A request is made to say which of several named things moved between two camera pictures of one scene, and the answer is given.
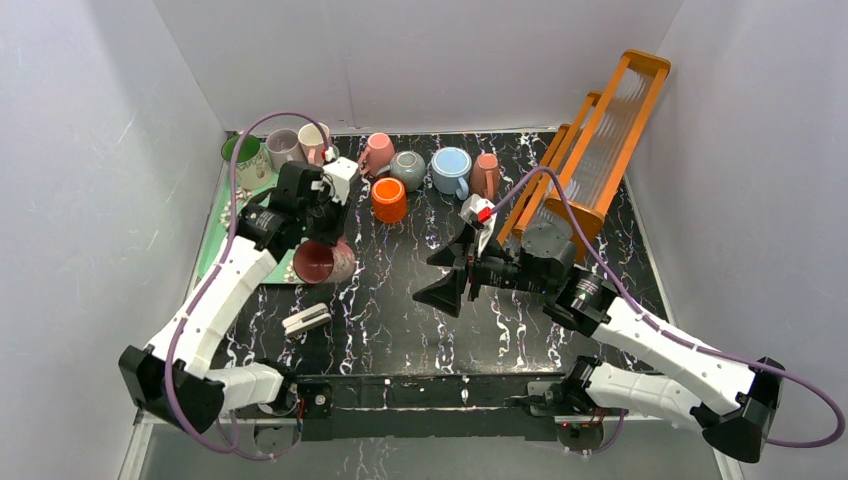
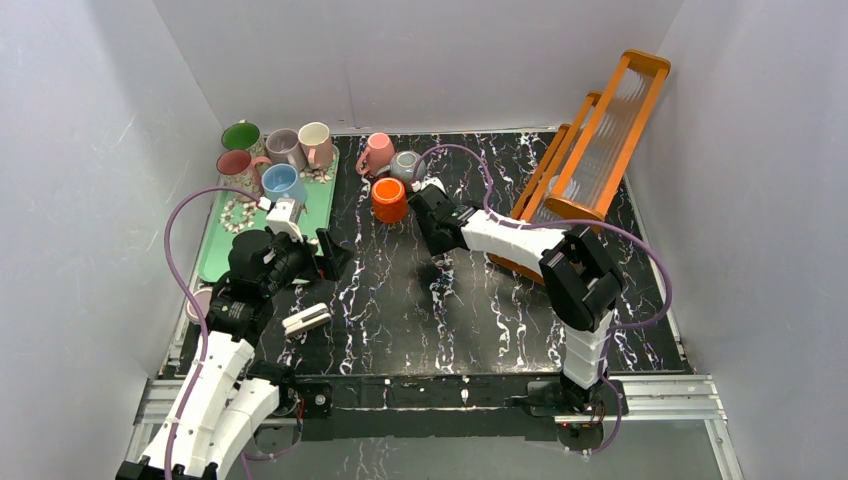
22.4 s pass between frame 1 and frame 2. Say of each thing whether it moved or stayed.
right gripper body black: moved
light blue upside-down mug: moved
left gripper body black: moved
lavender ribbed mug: stayed
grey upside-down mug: stayed
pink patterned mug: moved
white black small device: stayed
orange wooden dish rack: stayed
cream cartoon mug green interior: moved
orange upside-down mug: stayed
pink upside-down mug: stayed
